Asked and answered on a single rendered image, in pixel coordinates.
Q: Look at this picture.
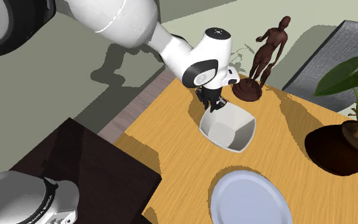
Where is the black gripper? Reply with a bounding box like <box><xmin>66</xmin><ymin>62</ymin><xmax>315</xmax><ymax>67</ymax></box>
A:
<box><xmin>196</xmin><ymin>86</ymin><xmax>228</xmax><ymax>113</ymax></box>

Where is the white faceted bowl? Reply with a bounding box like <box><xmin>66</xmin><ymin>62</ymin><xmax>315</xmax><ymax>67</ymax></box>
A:
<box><xmin>198</xmin><ymin>102</ymin><xmax>257</xmax><ymax>153</ymax></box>

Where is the wooden table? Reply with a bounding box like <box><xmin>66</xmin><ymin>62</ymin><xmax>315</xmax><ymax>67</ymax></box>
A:
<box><xmin>113</xmin><ymin>73</ymin><xmax>358</xmax><ymax>224</ymax></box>

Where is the brown human figure statue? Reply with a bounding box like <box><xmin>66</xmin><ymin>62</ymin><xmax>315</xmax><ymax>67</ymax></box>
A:
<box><xmin>231</xmin><ymin>16</ymin><xmax>292</xmax><ymax>102</ymax></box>

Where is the pale blue-grey plate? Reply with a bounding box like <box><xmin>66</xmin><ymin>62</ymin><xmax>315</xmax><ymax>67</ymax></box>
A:
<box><xmin>210</xmin><ymin>170</ymin><xmax>294</xmax><ymax>224</ymax></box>

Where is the green plant in dark pot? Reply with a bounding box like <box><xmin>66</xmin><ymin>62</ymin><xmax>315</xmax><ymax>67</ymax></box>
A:
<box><xmin>304</xmin><ymin>57</ymin><xmax>358</xmax><ymax>177</ymax></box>

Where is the grey textured rug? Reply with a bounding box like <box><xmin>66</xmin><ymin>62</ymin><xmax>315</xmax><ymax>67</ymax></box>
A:
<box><xmin>282</xmin><ymin>20</ymin><xmax>358</xmax><ymax>113</ymax></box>

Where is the dark robot stand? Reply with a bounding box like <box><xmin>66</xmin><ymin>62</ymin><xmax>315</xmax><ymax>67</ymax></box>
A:
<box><xmin>10</xmin><ymin>117</ymin><xmax>163</xmax><ymax>224</ymax></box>

